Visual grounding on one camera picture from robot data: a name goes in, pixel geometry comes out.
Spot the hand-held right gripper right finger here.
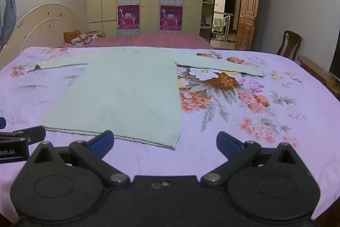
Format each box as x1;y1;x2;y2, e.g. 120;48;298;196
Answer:
200;131;306;186

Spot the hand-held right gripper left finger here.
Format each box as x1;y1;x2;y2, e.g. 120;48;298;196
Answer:
27;130;131;186

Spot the light green sweater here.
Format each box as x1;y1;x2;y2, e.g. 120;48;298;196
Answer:
27;47;264;151

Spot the floral pink blanket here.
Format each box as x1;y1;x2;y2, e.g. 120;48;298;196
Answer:
0;46;340;223

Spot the cream curved headboard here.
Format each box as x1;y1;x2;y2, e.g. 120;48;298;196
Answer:
0;3;84;68

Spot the orange patterned pillow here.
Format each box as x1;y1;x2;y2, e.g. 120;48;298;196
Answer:
63;30;99;47

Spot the wooden furniture edge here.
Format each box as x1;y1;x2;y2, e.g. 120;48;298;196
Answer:
297;55;340;100

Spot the pink checked bed sheet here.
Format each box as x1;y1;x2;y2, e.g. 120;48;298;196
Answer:
59;33;214;50

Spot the stair railing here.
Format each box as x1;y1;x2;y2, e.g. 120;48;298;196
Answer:
212;11;234;41

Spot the grey blue curtain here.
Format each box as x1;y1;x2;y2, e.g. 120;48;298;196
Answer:
0;0;21;51

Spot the dark wooden chair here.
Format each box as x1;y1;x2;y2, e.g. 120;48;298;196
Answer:
277;30;302;61

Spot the wooden door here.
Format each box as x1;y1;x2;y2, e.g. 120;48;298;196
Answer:
235;0;262;51

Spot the dark screen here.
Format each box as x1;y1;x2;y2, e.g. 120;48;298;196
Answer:
329;27;340;79

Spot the cream corner shelf unit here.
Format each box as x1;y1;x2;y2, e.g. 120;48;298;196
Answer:
200;0;218;39

